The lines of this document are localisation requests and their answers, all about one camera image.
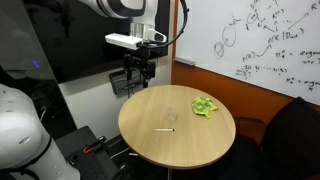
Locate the white pen with blue cap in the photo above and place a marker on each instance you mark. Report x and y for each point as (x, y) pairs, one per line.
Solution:
(164, 129)

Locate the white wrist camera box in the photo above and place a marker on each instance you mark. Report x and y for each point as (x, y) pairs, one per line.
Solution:
(121, 40)

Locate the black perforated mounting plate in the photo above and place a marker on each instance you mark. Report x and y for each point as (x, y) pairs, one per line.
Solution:
(83, 163)

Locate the clear plastic measuring mug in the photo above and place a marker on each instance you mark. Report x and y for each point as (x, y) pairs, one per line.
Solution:
(172, 115)

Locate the whiteboard with handwriting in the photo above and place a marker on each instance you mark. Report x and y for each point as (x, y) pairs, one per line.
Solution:
(213, 23)

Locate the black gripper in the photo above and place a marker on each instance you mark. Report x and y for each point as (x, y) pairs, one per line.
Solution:
(148, 66)

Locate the black office chair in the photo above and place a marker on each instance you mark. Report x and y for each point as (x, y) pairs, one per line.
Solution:
(290, 143)

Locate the black wall screen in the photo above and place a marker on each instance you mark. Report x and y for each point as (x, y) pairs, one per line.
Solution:
(83, 40)

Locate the metal table pedestal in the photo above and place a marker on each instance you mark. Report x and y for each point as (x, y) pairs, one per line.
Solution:
(169, 174)

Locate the grey whiteboard marker tray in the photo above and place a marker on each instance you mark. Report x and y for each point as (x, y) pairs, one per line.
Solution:
(185, 61)

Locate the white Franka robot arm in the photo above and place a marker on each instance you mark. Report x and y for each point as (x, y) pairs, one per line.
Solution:
(23, 133)

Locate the crumpled green cloth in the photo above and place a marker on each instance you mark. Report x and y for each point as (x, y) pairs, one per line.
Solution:
(201, 106)

